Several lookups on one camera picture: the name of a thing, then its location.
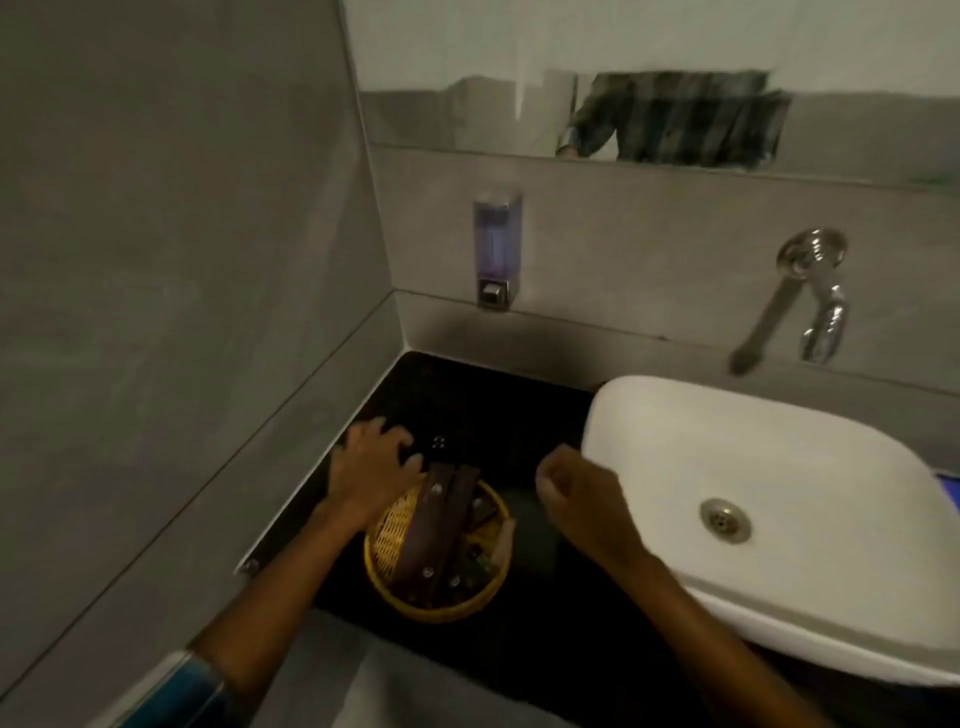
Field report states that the person's right forearm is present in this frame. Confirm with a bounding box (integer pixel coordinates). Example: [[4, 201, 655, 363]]
[[614, 539, 835, 728]]

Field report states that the chrome wall faucet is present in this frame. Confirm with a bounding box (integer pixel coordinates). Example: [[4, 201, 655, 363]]
[[776, 228, 850, 365]]

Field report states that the white ceramic sink basin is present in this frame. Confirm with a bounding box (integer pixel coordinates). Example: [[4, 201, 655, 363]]
[[581, 374, 960, 688]]

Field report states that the black countertop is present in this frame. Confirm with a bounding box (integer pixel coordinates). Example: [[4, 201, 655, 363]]
[[239, 350, 960, 728]]

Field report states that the plaid shirt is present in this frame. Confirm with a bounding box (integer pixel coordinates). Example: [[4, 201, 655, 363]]
[[89, 648, 250, 728]]

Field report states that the wall mirror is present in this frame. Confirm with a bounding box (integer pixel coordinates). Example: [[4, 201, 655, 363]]
[[341, 0, 960, 190]]

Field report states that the yellow wicker basket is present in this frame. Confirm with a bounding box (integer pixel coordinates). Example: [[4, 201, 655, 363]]
[[363, 476, 517, 625]]

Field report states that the person's left forearm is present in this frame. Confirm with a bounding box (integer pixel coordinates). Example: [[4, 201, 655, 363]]
[[191, 500, 376, 710]]

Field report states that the person's left hand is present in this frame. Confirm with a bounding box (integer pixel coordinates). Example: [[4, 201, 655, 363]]
[[327, 417, 427, 526]]

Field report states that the metal sink drain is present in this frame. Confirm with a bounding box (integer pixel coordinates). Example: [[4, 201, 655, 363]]
[[699, 497, 753, 546]]

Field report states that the brown flat studded piece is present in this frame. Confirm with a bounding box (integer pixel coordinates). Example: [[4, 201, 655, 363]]
[[392, 462, 457, 598], [427, 464, 483, 601]]

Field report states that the person's right hand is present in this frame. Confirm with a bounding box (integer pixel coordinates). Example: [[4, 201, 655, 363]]
[[534, 443, 650, 568]]

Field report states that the clear purple soap dispenser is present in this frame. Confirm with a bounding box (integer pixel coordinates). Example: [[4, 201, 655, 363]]
[[472, 187, 524, 310]]

